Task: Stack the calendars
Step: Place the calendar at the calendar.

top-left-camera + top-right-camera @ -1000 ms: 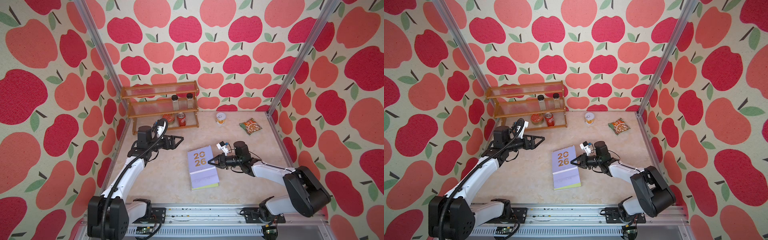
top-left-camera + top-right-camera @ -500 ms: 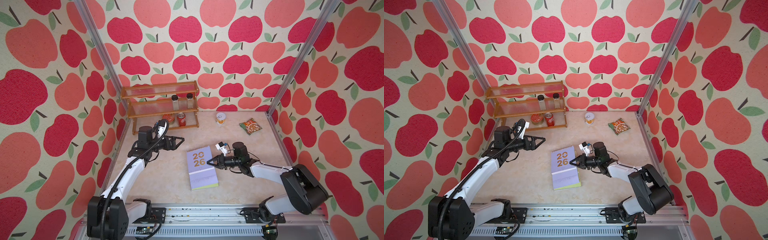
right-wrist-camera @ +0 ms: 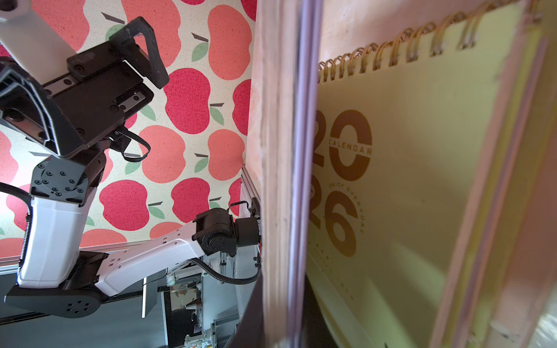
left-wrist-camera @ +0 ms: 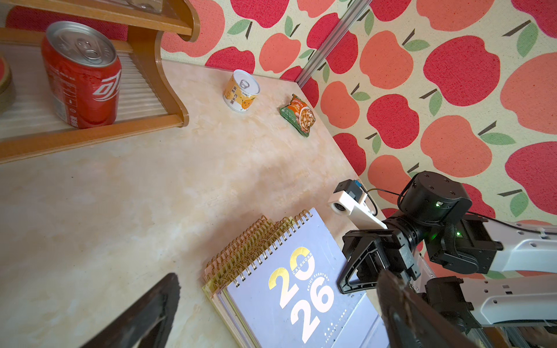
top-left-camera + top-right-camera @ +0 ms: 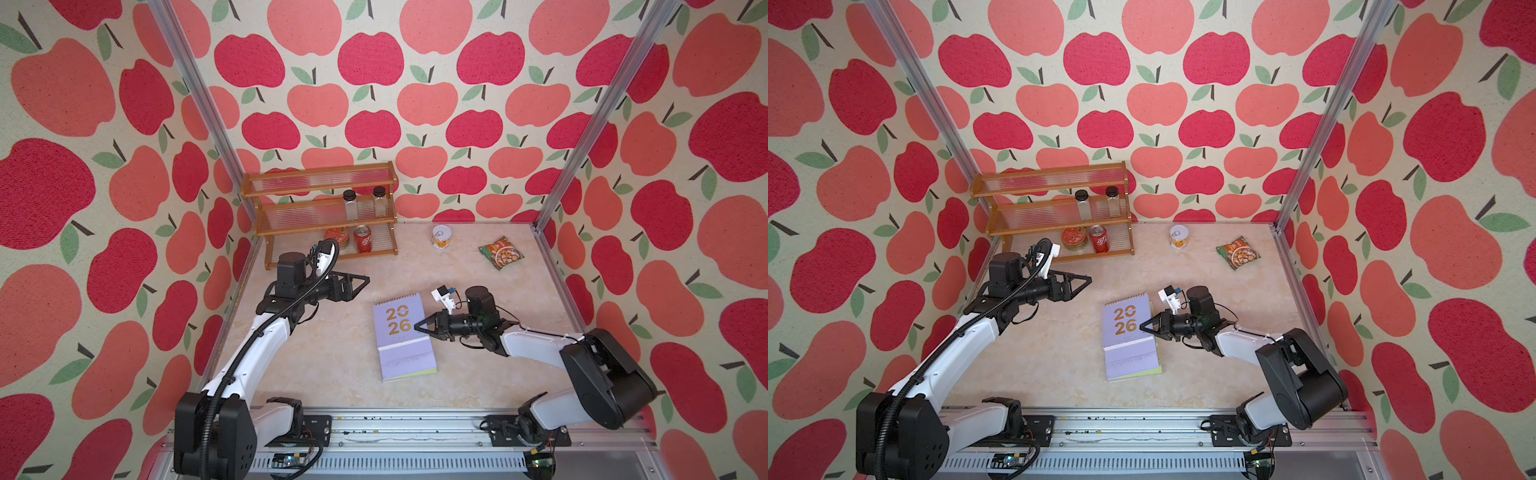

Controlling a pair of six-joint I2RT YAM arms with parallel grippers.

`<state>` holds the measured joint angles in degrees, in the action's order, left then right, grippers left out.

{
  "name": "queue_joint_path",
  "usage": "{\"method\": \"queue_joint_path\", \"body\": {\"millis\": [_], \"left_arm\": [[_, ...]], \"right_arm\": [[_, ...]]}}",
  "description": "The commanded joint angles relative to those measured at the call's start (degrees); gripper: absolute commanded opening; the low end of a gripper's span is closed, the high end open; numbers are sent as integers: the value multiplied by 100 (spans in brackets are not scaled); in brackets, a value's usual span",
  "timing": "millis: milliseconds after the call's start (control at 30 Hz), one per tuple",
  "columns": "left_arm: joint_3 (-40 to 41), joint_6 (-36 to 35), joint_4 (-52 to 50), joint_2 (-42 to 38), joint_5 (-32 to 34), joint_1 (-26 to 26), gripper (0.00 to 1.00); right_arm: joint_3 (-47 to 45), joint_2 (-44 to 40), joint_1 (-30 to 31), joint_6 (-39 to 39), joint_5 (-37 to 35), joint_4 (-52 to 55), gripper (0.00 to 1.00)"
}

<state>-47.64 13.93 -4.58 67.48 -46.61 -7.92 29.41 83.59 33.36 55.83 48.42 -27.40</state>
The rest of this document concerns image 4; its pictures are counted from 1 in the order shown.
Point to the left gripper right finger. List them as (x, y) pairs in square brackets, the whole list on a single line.
[(410, 322)]

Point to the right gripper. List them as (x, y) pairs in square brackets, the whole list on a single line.
[(433, 210)]

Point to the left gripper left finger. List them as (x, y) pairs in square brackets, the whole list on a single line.
[(148, 322)]

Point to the purple calendar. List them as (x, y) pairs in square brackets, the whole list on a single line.
[(292, 300), (234, 266)]

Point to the green calendar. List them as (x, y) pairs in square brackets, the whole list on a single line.
[(222, 301)]

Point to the pink calendar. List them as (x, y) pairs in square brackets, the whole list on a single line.
[(244, 241)]

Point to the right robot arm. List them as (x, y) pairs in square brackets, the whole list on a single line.
[(501, 274)]

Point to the green orange snack packet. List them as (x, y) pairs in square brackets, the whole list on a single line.
[(299, 115)]

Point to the white yellow food can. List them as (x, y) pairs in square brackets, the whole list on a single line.
[(241, 91)]

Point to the wooden tiered shelf rack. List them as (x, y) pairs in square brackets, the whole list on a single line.
[(147, 102)]

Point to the flat red tin can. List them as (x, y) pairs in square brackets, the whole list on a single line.
[(7, 90)]

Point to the red soda can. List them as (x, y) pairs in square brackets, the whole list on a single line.
[(84, 74)]

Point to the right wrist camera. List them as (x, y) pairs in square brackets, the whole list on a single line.
[(349, 200)]

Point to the right aluminium corner post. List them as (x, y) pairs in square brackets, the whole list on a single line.
[(339, 50)]

